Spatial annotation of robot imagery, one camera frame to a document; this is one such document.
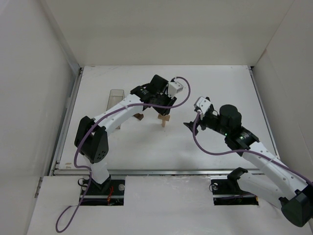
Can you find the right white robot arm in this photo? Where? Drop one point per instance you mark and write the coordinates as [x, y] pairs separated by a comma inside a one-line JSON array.
[[288, 191]]

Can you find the clear plastic box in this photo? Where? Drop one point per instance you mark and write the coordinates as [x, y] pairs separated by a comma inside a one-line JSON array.
[[115, 96]]

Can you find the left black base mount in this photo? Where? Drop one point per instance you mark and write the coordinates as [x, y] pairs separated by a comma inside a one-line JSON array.
[[112, 194]]

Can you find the dark brown notched block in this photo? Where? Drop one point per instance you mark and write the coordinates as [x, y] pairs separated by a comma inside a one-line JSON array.
[[139, 116]]

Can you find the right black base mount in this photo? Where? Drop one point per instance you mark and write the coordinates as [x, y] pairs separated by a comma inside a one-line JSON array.
[[225, 193]]

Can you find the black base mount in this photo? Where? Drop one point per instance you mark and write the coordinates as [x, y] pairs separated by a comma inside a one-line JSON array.
[[112, 194], [225, 193]]

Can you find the tall light wood block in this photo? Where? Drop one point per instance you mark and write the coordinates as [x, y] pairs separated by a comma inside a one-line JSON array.
[[163, 123]]

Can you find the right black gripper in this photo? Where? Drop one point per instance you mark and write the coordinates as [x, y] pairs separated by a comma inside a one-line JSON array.
[[202, 122]]

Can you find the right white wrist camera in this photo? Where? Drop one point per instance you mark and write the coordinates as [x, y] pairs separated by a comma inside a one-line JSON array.
[[202, 105]]

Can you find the light wood notched block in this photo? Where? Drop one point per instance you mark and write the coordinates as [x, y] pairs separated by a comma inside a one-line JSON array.
[[164, 117]]

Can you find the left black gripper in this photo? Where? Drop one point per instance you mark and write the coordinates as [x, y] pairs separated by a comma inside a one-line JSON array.
[[165, 105]]

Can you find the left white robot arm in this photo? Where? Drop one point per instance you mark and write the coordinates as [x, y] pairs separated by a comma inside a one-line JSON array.
[[92, 134]]

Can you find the metal rail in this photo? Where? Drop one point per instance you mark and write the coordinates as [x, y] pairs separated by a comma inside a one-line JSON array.
[[72, 172]]

